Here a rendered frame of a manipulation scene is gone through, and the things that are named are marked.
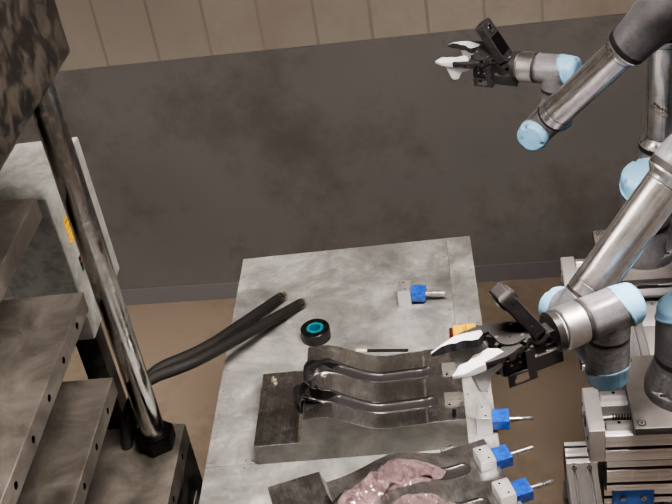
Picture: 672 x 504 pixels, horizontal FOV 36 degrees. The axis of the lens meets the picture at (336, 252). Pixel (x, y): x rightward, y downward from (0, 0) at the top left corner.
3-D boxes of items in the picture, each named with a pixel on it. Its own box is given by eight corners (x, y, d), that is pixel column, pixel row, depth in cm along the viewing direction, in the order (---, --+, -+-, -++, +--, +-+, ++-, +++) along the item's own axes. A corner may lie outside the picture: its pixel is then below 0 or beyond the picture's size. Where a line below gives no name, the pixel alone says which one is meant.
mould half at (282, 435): (461, 373, 262) (457, 332, 254) (469, 447, 240) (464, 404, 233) (267, 391, 267) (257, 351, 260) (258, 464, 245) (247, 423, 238)
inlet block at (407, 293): (447, 295, 290) (445, 279, 287) (445, 306, 286) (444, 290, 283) (401, 295, 293) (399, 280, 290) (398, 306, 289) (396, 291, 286)
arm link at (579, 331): (590, 311, 168) (564, 291, 175) (565, 321, 167) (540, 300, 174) (593, 350, 171) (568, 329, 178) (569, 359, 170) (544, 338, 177)
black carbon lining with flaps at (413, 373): (436, 370, 254) (432, 341, 248) (439, 416, 240) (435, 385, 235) (296, 383, 257) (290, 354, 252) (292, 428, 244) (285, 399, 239)
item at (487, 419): (533, 419, 245) (532, 402, 242) (534, 434, 241) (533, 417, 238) (477, 420, 247) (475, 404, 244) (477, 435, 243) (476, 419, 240)
